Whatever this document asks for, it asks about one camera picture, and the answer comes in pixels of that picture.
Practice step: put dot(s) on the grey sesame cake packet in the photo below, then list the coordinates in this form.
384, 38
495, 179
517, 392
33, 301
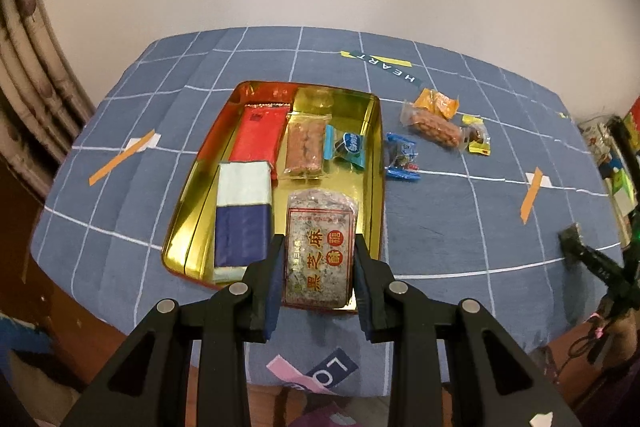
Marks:
320, 243

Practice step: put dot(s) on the small blue candy packet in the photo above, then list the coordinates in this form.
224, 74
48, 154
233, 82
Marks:
400, 158

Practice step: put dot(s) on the orange tape strip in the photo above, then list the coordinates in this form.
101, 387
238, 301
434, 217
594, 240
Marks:
130, 150
534, 184

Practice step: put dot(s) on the yellow clear candy packet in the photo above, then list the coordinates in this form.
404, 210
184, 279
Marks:
476, 138

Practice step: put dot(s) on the red gold tin box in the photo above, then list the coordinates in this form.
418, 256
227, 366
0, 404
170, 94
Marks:
189, 245

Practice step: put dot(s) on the clear peanut snack bag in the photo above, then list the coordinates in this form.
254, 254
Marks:
304, 147

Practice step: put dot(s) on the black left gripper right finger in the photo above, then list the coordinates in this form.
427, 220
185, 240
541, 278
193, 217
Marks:
371, 279

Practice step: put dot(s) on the blue clear candy wrapper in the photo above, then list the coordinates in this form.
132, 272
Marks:
345, 146

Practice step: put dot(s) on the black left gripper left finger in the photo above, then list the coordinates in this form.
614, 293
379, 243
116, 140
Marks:
261, 306

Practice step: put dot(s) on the white navy box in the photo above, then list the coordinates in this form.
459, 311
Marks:
243, 220

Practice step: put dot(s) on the orange tape strip right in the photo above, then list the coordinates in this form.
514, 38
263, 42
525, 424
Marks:
534, 184

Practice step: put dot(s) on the blue grid tablecloth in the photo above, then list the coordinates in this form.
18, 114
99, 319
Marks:
453, 234

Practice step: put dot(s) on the cluttered side shelf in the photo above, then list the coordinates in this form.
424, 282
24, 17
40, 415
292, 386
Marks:
614, 143

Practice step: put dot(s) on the beige curtain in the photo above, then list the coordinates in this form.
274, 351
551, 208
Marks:
43, 106

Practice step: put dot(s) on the orange tape strip left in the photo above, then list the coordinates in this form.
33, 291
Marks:
130, 150

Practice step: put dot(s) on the orange snack packet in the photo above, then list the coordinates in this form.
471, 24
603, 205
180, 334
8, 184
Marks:
437, 103

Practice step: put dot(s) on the clear fried snack bag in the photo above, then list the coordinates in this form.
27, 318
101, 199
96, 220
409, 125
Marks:
430, 127

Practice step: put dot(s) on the red snack packet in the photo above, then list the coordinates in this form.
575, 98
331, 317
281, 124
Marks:
259, 134

